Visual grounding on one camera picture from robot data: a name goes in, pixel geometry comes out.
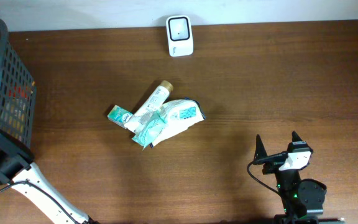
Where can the orange red snack bag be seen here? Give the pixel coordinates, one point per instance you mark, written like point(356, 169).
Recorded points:
point(16, 112)

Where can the white tube with gold cap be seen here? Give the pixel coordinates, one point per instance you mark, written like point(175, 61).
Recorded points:
point(141, 117)

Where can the white barcode scanner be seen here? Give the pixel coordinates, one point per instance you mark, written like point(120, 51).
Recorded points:
point(179, 36)

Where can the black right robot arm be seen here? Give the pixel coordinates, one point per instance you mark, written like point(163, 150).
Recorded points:
point(302, 198)

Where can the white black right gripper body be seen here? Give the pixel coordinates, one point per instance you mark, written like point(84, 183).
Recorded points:
point(273, 162)

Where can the dark grey plastic basket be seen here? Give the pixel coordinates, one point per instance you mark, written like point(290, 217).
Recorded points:
point(13, 71)

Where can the green tissue pack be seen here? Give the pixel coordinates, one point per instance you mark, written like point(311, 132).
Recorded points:
point(119, 116)

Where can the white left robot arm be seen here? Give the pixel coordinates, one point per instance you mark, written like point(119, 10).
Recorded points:
point(18, 171)

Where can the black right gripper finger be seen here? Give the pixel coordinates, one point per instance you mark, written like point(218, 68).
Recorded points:
point(260, 152)
point(295, 137)

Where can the mint green wipes pack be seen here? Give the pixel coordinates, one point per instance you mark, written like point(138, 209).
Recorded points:
point(151, 131)

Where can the cream snack bag blue label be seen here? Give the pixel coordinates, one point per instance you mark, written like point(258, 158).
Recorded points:
point(178, 116)

